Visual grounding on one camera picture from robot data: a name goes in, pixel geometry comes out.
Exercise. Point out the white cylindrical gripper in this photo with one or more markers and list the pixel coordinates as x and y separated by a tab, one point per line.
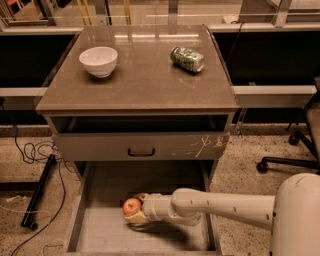
151	206

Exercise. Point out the red apple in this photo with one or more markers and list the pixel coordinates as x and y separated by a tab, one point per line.
131	206

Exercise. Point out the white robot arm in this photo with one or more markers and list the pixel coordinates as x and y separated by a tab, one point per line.
292	214

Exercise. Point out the open middle drawer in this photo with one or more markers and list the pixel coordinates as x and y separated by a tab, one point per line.
98	227

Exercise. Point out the grey drawer cabinet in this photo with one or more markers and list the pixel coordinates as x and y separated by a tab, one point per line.
146	92

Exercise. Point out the black metal floor bar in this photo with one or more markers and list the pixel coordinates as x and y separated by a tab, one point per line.
28	219

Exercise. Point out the white ceramic bowl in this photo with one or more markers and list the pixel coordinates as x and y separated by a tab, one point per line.
99	61

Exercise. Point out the green soda can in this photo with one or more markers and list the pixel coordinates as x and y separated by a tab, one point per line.
187	58

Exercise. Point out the top drawer with black handle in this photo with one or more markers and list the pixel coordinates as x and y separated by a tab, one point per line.
141	146

